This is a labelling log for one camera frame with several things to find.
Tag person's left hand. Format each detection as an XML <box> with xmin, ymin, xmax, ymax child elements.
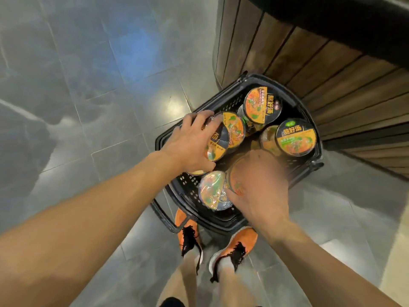
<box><xmin>159</xmin><ymin>110</ymin><xmax>224</xmax><ymax>174</ymax></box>

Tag person's right hand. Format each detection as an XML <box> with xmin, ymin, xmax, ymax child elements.
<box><xmin>225</xmin><ymin>150</ymin><xmax>291</xmax><ymax>231</ymax></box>

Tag orange instant noodle cup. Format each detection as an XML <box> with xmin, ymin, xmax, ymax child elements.
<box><xmin>202</xmin><ymin>114</ymin><xmax>231</xmax><ymax>162</ymax></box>
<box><xmin>226</xmin><ymin>156</ymin><xmax>254</xmax><ymax>196</ymax></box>

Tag person's right forearm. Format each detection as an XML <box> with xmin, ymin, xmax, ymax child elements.
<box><xmin>253</xmin><ymin>217</ymin><xmax>402</xmax><ymax>307</ymax></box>

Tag person's left forearm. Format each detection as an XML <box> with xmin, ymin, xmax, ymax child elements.
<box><xmin>0</xmin><ymin>151</ymin><xmax>185</xmax><ymax>307</ymax></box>

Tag black plastic shopping basket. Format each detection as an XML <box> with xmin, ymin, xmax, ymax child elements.
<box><xmin>150</xmin><ymin>71</ymin><xmax>325</xmax><ymax>236</ymax></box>

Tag person's right orange shoe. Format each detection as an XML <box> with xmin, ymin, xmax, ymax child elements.
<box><xmin>209</xmin><ymin>226</ymin><xmax>258</xmax><ymax>284</ymax></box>

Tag person's orange shoe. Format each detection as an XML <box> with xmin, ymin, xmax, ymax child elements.
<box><xmin>209</xmin><ymin>226</ymin><xmax>258</xmax><ymax>284</ymax></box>
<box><xmin>175</xmin><ymin>208</ymin><xmax>204</xmax><ymax>275</ymax></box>

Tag person's left orange shoe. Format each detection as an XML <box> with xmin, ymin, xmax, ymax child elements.
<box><xmin>175</xmin><ymin>208</ymin><xmax>204</xmax><ymax>275</ymax></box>

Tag pile of instant noodle cups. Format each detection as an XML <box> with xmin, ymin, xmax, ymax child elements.
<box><xmin>187</xmin><ymin>86</ymin><xmax>317</xmax><ymax>211</ymax></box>

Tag person's right leg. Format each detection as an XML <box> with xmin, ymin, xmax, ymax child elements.
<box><xmin>217</xmin><ymin>259</ymin><xmax>258</xmax><ymax>307</ymax></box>

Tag person's leg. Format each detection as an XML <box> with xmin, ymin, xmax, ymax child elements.
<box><xmin>159</xmin><ymin>251</ymin><xmax>200</xmax><ymax>307</ymax></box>
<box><xmin>217</xmin><ymin>259</ymin><xmax>258</xmax><ymax>307</ymax></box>

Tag person's left leg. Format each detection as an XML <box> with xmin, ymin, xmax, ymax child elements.
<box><xmin>159</xmin><ymin>251</ymin><xmax>200</xmax><ymax>307</ymax></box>

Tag black shorts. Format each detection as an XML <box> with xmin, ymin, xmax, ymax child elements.
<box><xmin>159</xmin><ymin>297</ymin><xmax>186</xmax><ymax>307</ymax></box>

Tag wooden slatted counter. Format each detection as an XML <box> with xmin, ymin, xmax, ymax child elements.
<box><xmin>212</xmin><ymin>0</ymin><xmax>409</xmax><ymax>186</ymax></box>

